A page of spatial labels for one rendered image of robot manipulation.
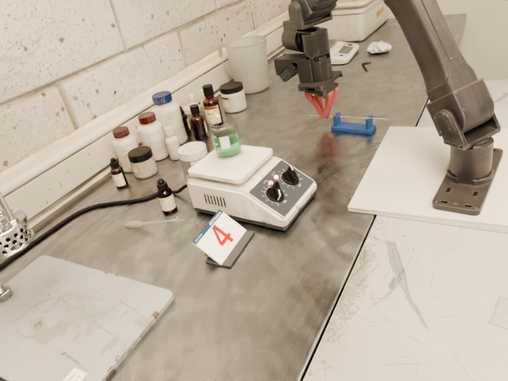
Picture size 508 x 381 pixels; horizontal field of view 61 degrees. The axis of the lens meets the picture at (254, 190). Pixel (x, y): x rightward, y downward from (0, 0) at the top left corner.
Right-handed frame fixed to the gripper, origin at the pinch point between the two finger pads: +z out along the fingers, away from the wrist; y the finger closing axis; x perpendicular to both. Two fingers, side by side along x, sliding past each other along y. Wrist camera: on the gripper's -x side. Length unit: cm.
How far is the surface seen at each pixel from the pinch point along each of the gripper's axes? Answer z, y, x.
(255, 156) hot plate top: -5.8, 32.1, 3.5
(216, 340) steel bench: 3, 63, 17
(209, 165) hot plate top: -6.0, 37.7, -2.7
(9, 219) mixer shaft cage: -16, 71, -5
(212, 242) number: 0.5, 49.4, 5.9
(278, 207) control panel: -0.6, 38.7, 11.8
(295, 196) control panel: -0.1, 34.3, 12.3
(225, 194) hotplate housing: -2.8, 41.0, 2.8
